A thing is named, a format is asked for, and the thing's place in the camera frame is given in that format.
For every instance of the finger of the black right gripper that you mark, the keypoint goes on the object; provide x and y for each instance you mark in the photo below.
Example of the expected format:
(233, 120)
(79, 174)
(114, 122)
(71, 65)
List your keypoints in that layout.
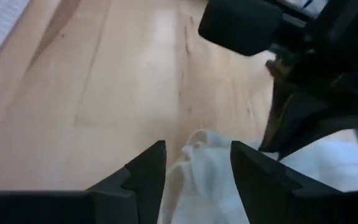
(294, 124)
(241, 28)

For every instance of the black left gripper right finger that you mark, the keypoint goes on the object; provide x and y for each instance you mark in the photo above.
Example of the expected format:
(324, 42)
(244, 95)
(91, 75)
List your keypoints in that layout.
(291, 208)

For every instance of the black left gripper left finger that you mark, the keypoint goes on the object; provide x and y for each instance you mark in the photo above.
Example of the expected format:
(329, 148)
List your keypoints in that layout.
(89, 208)

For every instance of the off-white towel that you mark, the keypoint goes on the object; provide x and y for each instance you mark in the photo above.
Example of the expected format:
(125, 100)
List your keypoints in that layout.
(204, 180)

